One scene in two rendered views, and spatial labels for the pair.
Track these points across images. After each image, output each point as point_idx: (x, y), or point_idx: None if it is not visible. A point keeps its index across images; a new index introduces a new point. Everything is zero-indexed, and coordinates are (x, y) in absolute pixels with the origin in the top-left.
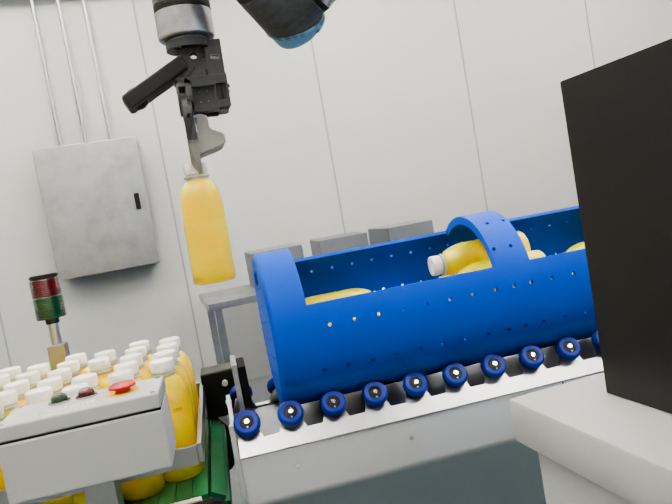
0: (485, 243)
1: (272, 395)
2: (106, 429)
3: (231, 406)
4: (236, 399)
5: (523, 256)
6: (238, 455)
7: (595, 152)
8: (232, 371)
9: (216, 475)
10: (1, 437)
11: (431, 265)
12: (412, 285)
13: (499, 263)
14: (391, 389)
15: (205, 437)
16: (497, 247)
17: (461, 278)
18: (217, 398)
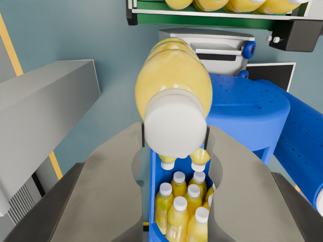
0: (160, 237)
1: (237, 71)
2: None
3: (237, 39)
4: (243, 44)
5: (151, 237)
6: (165, 34)
7: None
8: (195, 48)
9: (163, 18)
10: None
11: (202, 213)
12: (151, 184)
13: (151, 226)
14: None
15: (239, 13)
16: (155, 237)
17: (150, 205)
18: (278, 30)
